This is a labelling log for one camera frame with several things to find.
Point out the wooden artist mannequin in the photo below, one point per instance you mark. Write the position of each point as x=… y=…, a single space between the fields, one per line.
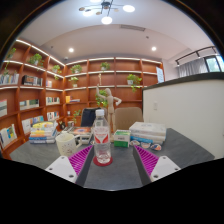
x=110 y=106

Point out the window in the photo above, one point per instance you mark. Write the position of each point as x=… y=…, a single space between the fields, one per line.
x=215 y=63

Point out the dark chair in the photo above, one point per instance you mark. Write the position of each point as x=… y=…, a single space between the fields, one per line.
x=88 y=117

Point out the beige chair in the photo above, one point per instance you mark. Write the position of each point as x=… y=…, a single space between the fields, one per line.
x=128 y=118

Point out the open magazines pile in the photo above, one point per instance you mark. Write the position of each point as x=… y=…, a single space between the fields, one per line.
x=81 y=130

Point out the white partition with dark top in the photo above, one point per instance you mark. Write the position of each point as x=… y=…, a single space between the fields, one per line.
x=190 y=113

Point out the white wall switch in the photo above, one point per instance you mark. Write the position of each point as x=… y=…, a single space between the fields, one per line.
x=155 y=105

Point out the branched ceiling lamp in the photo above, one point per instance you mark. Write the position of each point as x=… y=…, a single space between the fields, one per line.
x=106 y=8

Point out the clear plastic water bottle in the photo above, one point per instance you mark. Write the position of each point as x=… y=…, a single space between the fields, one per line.
x=102 y=140

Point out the dark metal railing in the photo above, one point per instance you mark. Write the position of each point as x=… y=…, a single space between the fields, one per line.
x=196 y=51

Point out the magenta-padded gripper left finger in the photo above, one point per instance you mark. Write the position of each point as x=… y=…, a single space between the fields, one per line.
x=60 y=166

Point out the stack of colourful books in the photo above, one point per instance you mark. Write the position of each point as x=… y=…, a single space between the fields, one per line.
x=42 y=133

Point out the grey curtain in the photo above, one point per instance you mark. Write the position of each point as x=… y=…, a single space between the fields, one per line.
x=191 y=67

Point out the wooden shelf unit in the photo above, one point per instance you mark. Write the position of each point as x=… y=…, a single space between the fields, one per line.
x=36 y=93

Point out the orange-blue small badge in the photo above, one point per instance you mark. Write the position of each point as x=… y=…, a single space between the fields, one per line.
x=156 y=147

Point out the small round badge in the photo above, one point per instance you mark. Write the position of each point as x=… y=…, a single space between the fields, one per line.
x=145 y=145
x=135 y=142

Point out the white wall poster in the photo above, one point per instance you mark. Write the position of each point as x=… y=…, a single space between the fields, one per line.
x=160 y=74

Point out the cream printed mug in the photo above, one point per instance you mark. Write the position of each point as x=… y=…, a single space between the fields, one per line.
x=66 y=145

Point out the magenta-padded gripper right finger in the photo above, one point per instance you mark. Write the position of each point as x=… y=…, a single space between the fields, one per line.
x=165 y=166

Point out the recessed ceiling spotlight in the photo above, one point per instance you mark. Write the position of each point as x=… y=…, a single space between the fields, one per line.
x=153 y=48
x=71 y=50

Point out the green-white small box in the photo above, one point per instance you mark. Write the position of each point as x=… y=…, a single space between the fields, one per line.
x=121 y=138

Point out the ceiling air vent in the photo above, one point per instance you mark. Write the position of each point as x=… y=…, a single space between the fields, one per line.
x=132 y=27

